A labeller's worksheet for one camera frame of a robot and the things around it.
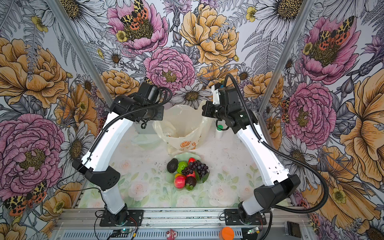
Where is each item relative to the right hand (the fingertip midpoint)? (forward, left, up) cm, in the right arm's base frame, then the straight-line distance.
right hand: (202, 112), depth 71 cm
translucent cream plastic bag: (+8, +11, -23) cm, 26 cm away
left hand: (0, +22, -3) cm, 22 cm away
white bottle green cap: (+11, -12, -30) cm, 35 cm away
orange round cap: (-44, -8, -25) cm, 52 cm away
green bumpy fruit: (-12, +12, -30) cm, 34 cm away
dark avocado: (-13, +17, -27) cm, 35 cm away
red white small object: (-43, +15, -32) cm, 56 cm away
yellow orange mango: (-16, +14, -33) cm, 40 cm away
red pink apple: (-22, +12, -27) cm, 37 cm away
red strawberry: (-9, +6, -29) cm, 31 cm away
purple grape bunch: (-16, +1, -27) cm, 31 cm away
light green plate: (-6, +10, -31) cm, 33 cm away
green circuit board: (-42, -23, -37) cm, 61 cm away
